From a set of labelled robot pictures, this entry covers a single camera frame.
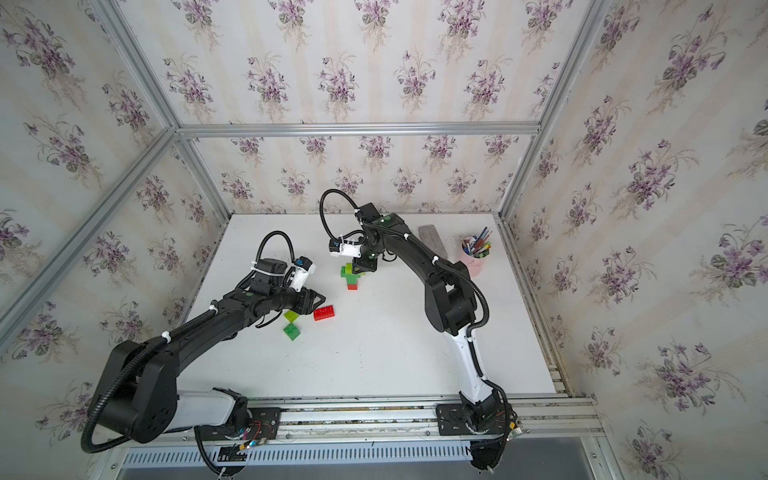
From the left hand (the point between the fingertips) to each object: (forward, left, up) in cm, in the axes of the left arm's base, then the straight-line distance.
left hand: (318, 296), depth 87 cm
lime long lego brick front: (+8, -9, +3) cm, 12 cm away
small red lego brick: (+7, -9, -7) cm, 14 cm away
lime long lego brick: (-3, +9, -6) cm, 11 cm away
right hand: (+12, -13, +2) cm, 17 cm away
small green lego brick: (-8, +7, -6) cm, 13 cm away
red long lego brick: (-2, -1, -6) cm, 7 cm away
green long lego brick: (+7, -7, +1) cm, 10 cm away
